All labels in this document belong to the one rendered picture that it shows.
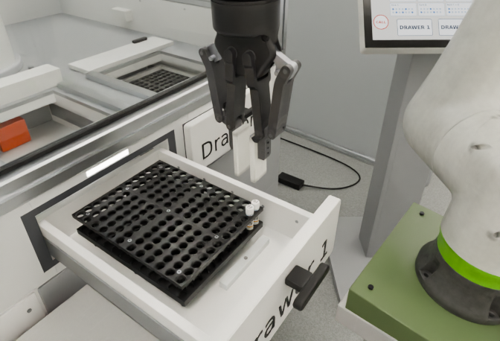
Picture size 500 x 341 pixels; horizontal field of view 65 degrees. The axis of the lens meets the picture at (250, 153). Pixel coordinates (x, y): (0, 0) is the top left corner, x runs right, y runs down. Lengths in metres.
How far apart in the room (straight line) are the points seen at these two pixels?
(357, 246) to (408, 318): 1.17
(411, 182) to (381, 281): 0.91
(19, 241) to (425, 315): 0.58
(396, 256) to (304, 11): 1.77
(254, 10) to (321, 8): 1.82
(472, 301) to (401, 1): 0.80
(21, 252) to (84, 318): 0.14
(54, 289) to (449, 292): 0.59
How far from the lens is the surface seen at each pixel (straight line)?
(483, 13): 0.63
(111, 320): 0.67
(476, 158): 0.56
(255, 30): 0.42
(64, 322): 0.69
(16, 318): 0.71
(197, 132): 0.77
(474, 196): 0.57
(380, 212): 1.59
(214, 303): 0.56
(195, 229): 0.57
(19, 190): 0.61
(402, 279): 0.67
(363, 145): 2.35
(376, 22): 1.14
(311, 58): 2.32
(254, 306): 0.45
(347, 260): 1.73
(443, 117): 0.63
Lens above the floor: 1.29
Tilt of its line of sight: 33 degrees down
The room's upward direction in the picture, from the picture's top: straight up
